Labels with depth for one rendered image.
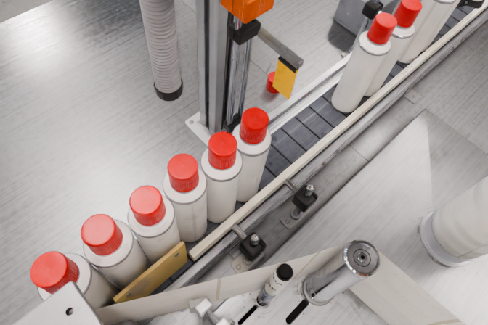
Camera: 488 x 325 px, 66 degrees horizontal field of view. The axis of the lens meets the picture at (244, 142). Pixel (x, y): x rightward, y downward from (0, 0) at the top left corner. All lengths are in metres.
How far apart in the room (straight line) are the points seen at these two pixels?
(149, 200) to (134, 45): 0.54
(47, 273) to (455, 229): 0.50
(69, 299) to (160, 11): 0.25
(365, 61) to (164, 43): 0.35
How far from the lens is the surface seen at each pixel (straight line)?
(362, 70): 0.65
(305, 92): 0.64
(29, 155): 0.78
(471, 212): 0.58
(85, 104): 0.81
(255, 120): 0.45
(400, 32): 0.68
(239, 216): 0.57
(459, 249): 0.63
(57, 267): 0.40
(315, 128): 0.71
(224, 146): 0.42
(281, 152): 0.67
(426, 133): 0.79
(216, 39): 0.53
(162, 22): 0.38
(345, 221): 0.64
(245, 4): 0.41
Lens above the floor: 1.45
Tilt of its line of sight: 59 degrees down
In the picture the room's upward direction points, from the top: 9 degrees clockwise
